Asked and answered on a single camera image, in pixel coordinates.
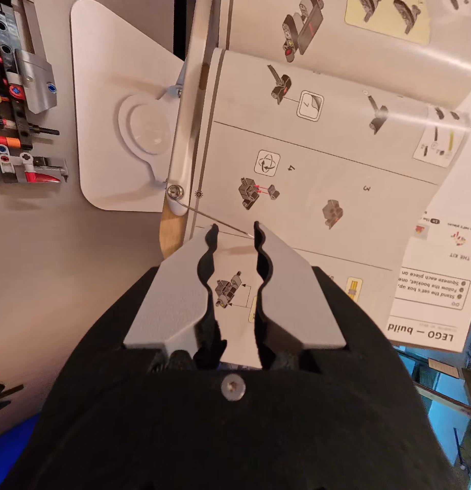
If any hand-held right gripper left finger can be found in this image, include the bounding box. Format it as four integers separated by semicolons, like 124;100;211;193
124;224;226;369

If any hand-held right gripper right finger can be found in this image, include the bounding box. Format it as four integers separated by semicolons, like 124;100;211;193
253;221;347;370

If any lego instruction booklet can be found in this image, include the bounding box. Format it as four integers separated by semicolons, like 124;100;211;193
184;0;471;370

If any large lego car model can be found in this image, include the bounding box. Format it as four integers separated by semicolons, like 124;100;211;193
0;0;69;189

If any printed paper sheet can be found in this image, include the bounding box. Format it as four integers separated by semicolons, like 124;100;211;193
385;88;471;353

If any plain blue plastic bin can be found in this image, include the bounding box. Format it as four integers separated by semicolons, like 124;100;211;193
0;413;41;490

